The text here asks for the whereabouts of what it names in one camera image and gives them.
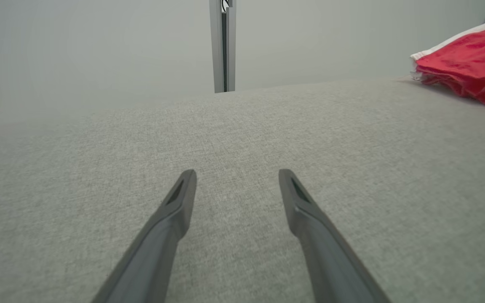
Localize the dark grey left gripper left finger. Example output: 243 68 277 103
91 169 197 303

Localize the red and white sports garment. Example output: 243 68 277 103
410 21 485 109

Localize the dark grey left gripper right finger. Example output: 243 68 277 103
279 169 391 303

